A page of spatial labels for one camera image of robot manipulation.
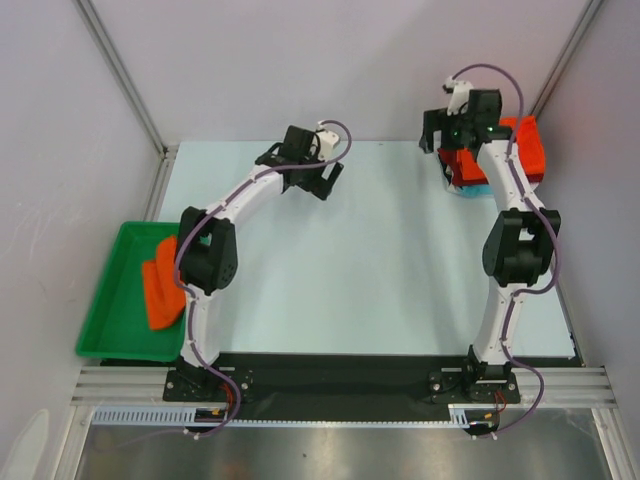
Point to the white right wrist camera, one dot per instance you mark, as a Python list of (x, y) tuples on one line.
[(459, 92)]

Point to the folded dark red t shirt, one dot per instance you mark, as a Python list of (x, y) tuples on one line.
[(450, 162)]

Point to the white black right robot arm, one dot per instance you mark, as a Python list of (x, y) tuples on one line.
[(517, 252)]

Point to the aluminium front rail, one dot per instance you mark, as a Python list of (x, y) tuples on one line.
[(565, 385)]

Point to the green plastic tray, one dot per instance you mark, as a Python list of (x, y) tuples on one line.
[(116, 325)]

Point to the orange t shirt in tray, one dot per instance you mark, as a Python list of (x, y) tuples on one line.
[(164, 299)]

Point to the aluminium corner post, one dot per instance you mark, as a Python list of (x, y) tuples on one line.
[(107, 48), (584, 23)]

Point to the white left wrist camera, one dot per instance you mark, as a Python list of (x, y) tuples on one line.
[(325, 142)]

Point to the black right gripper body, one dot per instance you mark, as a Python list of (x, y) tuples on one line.
[(433, 128)]

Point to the left aluminium corner post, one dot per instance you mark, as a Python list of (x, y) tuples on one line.
[(107, 48)]

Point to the orange t shirt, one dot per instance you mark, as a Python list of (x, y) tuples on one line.
[(528, 135), (164, 299)]

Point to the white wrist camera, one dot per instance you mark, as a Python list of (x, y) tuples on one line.
[(325, 142), (459, 92)]

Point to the right aluminium corner post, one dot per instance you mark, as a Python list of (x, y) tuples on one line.
[(584, 23)]

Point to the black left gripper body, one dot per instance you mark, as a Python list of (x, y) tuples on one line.
[(311, 181)]

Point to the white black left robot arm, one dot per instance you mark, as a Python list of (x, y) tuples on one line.
[(206, 260)]

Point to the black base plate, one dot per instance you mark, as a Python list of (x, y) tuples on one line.
[(343, 389)]

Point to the folded turquoise t shirt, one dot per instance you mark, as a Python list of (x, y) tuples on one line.
[(476, 191)]

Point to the grey slotted cable duct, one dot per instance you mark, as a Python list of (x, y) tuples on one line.
[(193, 417)]

